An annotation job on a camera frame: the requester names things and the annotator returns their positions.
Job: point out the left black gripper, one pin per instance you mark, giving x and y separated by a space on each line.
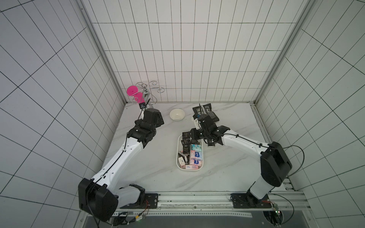
160 121

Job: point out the pink cup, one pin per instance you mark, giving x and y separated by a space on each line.
136 94

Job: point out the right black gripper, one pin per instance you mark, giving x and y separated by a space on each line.
188 135

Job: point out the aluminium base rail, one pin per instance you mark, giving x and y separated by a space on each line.
205 204

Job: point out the black tissue multipack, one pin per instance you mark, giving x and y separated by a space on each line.
204 109

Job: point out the chrome cup stand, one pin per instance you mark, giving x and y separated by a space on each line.
148 91

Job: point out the teal tissue pack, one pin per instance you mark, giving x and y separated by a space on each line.
196 147

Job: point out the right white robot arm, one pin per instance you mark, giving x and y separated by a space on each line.
274 162

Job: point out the black Face tissue pack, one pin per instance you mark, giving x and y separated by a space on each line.
186 135

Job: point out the pink blue tissue pack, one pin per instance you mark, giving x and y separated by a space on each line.
196 155

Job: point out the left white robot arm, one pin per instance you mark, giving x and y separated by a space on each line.
99 196

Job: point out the white bowl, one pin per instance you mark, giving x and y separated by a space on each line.
177 114

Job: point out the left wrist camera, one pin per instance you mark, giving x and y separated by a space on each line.
143 104

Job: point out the white storage box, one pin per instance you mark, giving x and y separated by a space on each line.
184 162

